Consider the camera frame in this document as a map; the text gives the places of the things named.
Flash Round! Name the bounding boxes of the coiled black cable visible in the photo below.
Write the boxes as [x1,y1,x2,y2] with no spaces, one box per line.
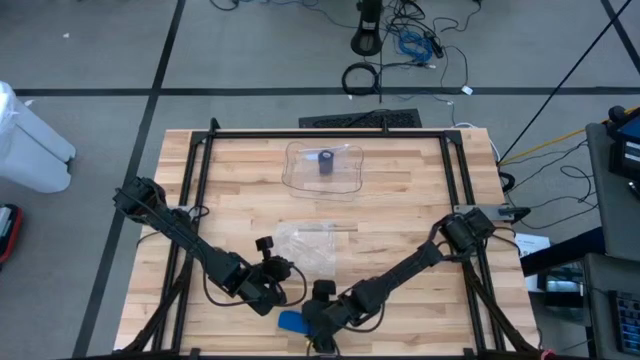
[340,61,381,97]

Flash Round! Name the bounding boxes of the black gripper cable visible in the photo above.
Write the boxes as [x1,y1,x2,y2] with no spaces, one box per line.
[343,299,387,334]
[202,259,309,308]

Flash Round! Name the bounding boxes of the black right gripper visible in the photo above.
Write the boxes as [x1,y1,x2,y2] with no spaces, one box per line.
[301,279,369,354]

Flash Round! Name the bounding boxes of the black keyboard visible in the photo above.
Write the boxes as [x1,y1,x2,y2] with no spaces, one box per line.
[298,108,424,130]

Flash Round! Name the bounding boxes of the white paper sheet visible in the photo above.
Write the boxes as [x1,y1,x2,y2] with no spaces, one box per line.
[514,232,552,260]

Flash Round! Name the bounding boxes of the red and black case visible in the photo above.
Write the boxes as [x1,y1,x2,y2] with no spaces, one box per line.
[0,203,24,266]

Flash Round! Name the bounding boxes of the yellow floor cable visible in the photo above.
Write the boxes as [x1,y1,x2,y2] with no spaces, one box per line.
[497,106,640,168]

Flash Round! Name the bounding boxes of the dark cart beam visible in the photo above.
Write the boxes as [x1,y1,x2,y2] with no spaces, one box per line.
[519,227,606,278]

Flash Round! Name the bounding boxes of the bright blue elastic bandage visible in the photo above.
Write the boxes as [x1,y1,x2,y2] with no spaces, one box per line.
[277,309,314,335]

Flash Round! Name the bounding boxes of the grey electronics box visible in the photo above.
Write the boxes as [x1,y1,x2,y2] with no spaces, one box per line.
[537,264,586,297]

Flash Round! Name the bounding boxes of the black floor stand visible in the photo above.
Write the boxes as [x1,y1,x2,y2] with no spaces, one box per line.
[349,0,385,57]

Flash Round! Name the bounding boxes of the dark blue elastic bandage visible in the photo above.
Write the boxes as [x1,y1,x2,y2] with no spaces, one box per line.
[317,149,335,176]

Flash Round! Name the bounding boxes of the blue cable bundle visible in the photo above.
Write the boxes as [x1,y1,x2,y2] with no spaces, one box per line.
[397,27,435,65]

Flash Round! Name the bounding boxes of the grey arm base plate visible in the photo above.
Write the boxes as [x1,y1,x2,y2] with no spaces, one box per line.
[453,203,502,222]

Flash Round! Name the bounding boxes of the tangled black cables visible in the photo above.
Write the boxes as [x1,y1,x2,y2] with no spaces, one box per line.
[384,0,484,89]

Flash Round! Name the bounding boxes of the black slanted cable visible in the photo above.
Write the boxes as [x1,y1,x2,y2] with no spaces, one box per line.
[498,0,635,165]

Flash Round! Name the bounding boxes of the black monitor device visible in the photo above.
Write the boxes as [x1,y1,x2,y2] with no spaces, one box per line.
[606,104,640,182]

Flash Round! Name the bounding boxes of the grey equipment cart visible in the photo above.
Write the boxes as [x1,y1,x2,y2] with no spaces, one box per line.
[582,121,640,360]

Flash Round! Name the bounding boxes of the large clear plastic bag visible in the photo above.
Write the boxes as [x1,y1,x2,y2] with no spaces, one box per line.
[273,219,338,277]

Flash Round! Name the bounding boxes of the small clear zip bag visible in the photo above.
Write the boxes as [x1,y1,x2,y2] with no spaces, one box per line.
[293,143,352,177]

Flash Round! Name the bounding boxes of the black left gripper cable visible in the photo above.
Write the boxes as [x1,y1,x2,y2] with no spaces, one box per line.
[202,259,309,308]

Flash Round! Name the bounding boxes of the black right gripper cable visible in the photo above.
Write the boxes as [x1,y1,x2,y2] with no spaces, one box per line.
[343,299,387,334]

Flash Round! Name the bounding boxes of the clear plastic container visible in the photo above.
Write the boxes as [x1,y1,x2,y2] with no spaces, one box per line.
[281,140,365,202]

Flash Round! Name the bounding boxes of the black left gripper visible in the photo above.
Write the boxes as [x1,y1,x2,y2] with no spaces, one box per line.
[234,235,296,317]

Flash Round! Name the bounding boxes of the white trash bin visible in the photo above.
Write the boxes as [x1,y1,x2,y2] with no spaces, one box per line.
[0,79,78,195]

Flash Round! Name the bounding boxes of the black aluminium table frame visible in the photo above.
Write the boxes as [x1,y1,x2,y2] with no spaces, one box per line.
[117,117,541,360]

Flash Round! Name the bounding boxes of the black keypad device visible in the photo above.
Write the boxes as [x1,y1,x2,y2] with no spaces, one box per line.
[610,289,640,357]

